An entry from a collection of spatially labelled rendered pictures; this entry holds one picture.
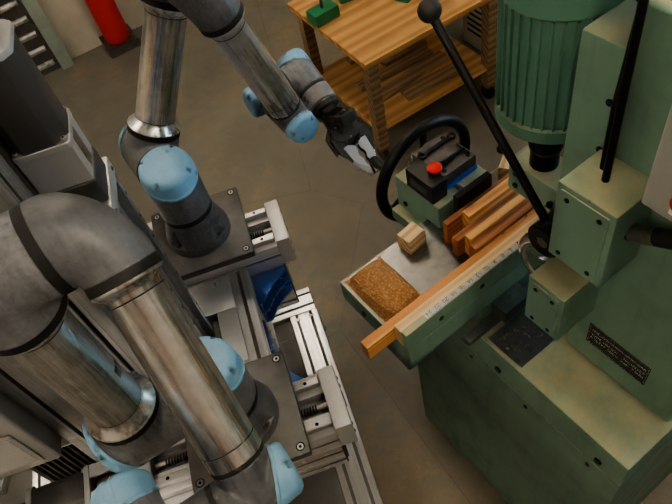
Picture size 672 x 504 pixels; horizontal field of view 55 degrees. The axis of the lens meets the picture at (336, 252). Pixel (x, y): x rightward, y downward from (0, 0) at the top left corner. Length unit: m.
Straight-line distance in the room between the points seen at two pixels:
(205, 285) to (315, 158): 1.36
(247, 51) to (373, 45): 1.18
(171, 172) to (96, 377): 0.57
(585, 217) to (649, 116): 0.14
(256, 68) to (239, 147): 1.66
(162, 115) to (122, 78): 2.26
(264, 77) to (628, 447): 0.97
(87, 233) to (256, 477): 0.36
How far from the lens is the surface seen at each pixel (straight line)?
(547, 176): 1.18
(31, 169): 1.03
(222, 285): 1.56
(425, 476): 2.03
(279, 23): 3.70
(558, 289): 1.03
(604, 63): 0.90
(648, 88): 0.81
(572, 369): 1.28
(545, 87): 0.98
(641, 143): 0.86
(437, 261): 1.27
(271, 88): 1.39
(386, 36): 2.49
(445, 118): 1.50
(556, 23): 0.92
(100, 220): 0.77
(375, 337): 1.14
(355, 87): 2.85
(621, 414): 1.25
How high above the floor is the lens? 1.93
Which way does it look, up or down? 52 degrees down
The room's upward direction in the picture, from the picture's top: 16 degrees counter-clockwise
